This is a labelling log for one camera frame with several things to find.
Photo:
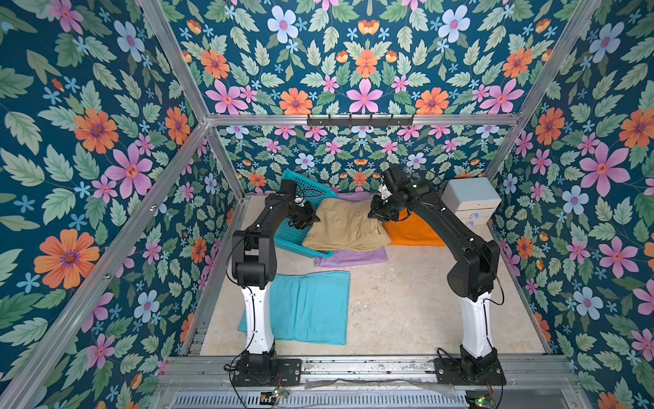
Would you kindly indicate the purple folded cloth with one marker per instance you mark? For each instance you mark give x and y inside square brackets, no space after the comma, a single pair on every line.
[342,259]

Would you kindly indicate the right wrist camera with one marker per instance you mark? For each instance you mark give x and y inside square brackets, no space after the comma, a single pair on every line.
[384,192]

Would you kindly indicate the aluminium front rail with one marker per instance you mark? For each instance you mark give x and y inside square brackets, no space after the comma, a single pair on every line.
[368,381]

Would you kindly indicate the small white drawer cabinet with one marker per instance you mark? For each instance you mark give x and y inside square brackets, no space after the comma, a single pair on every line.
[472,200]

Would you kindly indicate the orange pants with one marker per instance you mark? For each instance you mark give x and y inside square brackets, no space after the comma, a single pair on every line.
[413,232]

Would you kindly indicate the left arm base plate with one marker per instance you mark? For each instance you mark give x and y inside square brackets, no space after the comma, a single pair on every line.
[277,372]

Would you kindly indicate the teal plastic basket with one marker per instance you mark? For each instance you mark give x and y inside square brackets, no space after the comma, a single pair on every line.
[294,229]

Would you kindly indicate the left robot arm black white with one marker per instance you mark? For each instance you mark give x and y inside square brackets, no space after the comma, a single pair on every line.
[254,268]

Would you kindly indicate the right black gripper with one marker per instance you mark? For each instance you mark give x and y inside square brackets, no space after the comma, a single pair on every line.
[383,208]

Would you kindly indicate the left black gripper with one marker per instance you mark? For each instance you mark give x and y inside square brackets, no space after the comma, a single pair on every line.
[309,218]

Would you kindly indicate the khaki long pants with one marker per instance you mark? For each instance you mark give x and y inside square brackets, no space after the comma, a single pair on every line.
[345,225]

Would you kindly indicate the black hook rail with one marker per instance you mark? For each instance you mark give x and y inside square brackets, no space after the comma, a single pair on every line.
[351,120]

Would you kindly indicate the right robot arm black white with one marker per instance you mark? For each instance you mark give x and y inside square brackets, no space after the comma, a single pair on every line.
[473,275]

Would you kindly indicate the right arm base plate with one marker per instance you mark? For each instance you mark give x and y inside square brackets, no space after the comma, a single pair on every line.
[468,372]

